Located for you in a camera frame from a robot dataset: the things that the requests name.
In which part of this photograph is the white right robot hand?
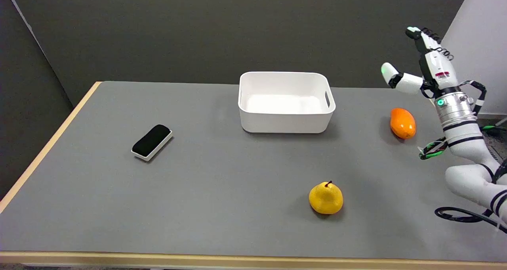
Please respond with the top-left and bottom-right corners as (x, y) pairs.
(381, 26), (462, 99)

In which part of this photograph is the orange mango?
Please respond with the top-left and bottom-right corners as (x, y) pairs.
(390, 108), (417, 140)

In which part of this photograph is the white plastic storage bin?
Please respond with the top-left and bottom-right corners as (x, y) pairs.
(238, 71), (336, 134)

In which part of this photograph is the yellow pear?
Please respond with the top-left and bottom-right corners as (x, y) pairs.
(309, 180), (344, 215)

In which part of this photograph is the black whiteboard eraser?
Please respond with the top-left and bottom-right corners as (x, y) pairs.
(131, 124), (173, 162)

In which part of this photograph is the green and white cable bundle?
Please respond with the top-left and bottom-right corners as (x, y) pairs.
(419, 137), (448, 160)

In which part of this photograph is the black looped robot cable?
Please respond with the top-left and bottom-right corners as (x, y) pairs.
(435, 207), (507, 234)

